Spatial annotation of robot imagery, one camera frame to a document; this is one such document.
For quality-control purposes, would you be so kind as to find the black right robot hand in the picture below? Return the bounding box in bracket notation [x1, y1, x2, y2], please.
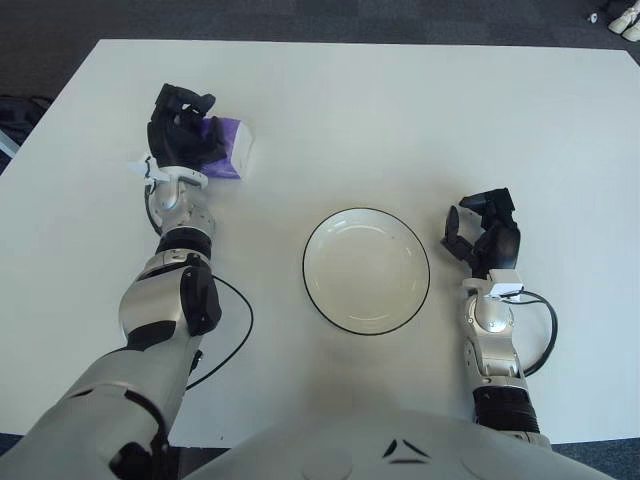
[439, 187, 522, 279]

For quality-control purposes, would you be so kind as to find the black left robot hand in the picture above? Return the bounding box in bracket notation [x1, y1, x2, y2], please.
[146, 83, 235, 174]

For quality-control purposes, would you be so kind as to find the purple tissue paper pack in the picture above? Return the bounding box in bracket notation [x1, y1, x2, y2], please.
[199, 115, 255, 180]

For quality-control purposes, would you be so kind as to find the white plate with black rim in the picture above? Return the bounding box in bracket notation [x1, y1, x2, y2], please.
[302, 206, 431, 335]

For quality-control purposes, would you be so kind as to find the black bag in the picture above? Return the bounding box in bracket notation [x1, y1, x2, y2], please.
[0, 94, 51, 146]

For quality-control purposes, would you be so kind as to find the white furniture panel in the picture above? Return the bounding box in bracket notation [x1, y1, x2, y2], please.
[0, 128, 22, 161]

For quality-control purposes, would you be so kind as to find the grey robot torso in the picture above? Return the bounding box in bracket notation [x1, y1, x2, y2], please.
[189, 407, 640, 480]

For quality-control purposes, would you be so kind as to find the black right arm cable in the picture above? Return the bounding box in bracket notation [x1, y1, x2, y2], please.
[504, 292, 559, 375]

